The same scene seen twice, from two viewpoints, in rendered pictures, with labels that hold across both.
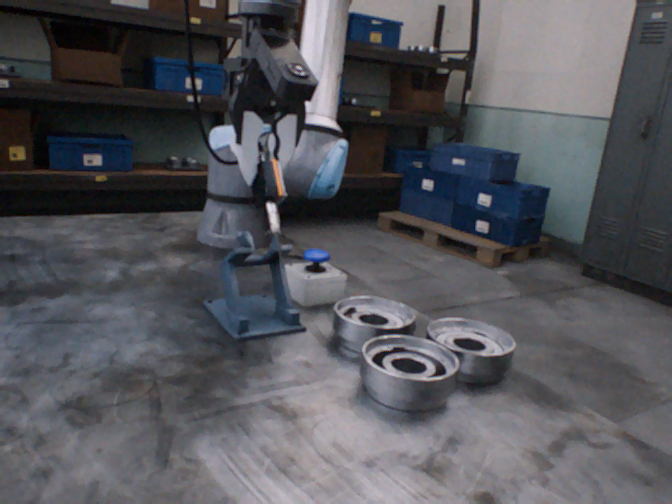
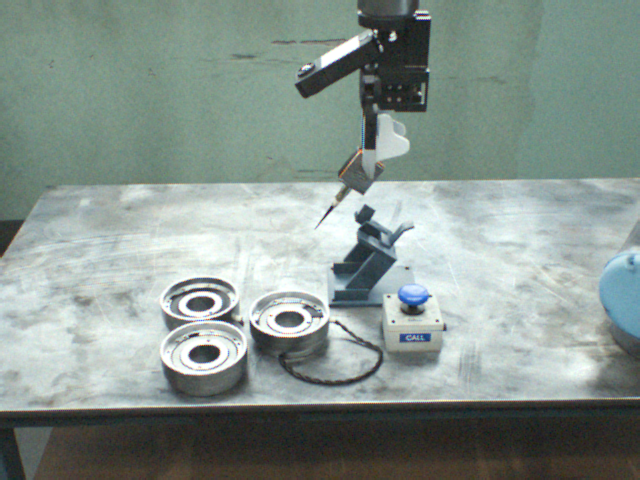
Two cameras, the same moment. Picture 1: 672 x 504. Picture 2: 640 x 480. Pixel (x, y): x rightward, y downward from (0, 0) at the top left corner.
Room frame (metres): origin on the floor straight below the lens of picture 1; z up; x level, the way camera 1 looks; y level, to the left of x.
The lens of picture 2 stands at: (1.16, -0.74, 1.43)
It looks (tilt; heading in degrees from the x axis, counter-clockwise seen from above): 30 degrees down; 122
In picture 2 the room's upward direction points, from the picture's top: straight up
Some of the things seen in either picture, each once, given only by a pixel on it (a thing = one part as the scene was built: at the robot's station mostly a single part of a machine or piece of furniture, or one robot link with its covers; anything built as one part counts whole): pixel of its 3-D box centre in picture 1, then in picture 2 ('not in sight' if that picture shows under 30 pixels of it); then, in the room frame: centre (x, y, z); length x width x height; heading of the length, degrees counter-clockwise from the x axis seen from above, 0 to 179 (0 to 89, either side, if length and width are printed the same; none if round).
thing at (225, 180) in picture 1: (242, 157); not in sight; (1.11, 0.20, 0.97); 0.13 x 0.12 x 0.14; 85
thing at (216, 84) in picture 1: (184, 77); not in sight; (4.19, 1.20, 1.11); 0.52 x 0.38 x 0.22; 123
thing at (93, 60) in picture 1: (84, 54); not in sight; (3.81, 1.75, 1.19); 0.52 x 0.42 x 0.38; 123
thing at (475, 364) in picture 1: (468, 350); (205, 359); (0.63, -0.17, 0.82); 0.10 x 0.10 x 0.04
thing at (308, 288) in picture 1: (313, 281); (415, 321); (0.82, 0.03, 0.82); 0.08 x 0.07 x 0.05; 33
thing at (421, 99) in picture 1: (417, 91); not in sight; (5.36, -0.60, 1.19); 0.45 x 0.40 x 0.37; 118
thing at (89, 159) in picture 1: (88, 151); not in sight; (3.83, 1.75, 0.56); 0.52 x 0.38 x 0.22; 120
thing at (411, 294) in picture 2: (315, 266); (412, 305); (0.82, 0.03, 0.85); 0.04 x 0.04 x 0.05
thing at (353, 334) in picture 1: (373, 325); (289, 324); (0.68, -0.06, 0.82); 0.10 x 0.10 x 0.04
